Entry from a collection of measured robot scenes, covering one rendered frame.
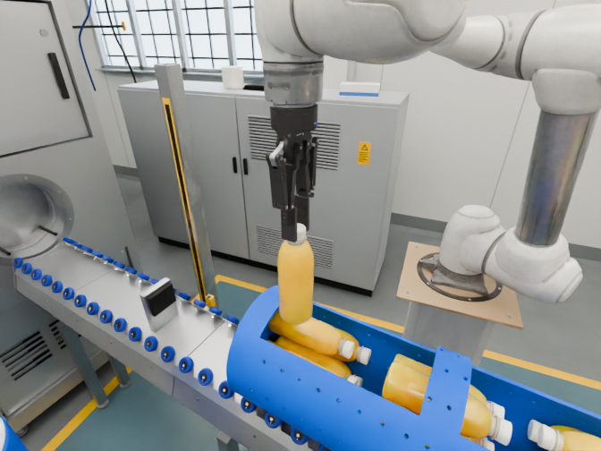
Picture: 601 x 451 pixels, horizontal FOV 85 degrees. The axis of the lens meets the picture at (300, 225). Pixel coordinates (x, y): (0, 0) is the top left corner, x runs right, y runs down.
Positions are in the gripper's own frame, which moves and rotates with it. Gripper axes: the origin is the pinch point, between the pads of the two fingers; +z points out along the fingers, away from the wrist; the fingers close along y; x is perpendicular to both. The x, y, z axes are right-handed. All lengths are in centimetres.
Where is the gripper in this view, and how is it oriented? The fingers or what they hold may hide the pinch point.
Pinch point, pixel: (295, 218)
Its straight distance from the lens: 61.1
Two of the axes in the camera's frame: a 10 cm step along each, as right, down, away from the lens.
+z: 0.1, 8.7, 4.9
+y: -5.0, 4.3, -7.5
